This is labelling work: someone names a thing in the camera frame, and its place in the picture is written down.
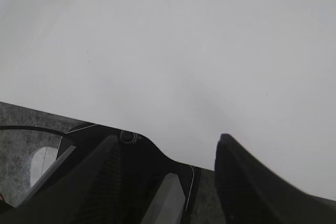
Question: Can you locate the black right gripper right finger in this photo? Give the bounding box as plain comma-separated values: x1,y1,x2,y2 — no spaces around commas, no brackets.
214,134,335,223

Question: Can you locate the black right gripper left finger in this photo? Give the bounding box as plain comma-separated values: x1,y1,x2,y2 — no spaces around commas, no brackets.
1,136,120,223

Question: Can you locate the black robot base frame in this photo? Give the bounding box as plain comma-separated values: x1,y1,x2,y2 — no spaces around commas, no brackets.
15,123,203,224

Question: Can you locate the black floor cable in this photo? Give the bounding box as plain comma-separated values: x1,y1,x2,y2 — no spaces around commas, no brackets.
0,125,79,146

